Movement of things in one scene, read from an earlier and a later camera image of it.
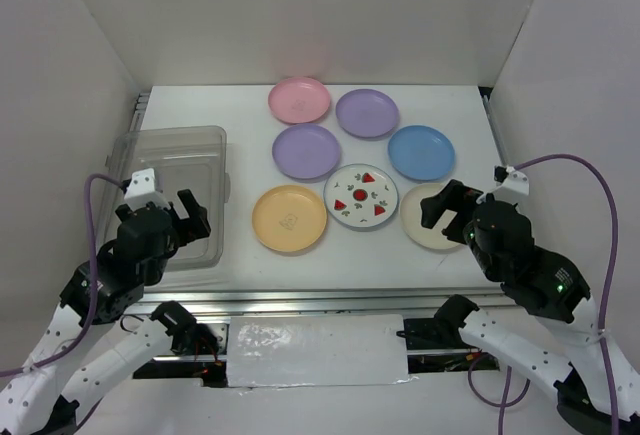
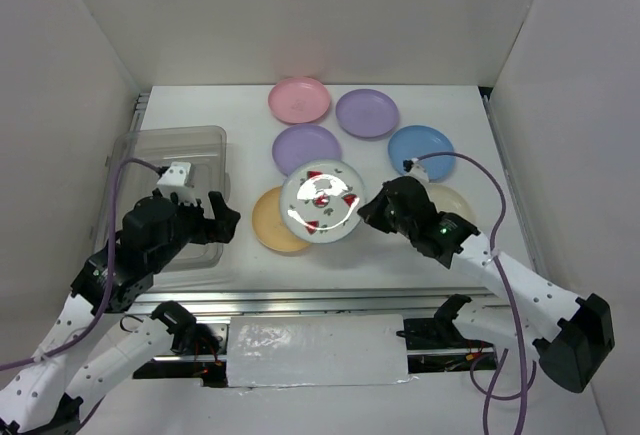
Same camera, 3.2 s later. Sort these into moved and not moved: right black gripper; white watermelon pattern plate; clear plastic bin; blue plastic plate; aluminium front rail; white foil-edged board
Moved: white watermelon pattern plate; right black gripper
Not moved: clear plastic bin; white foil-edged board; blue plastic plate; aluminium front rail
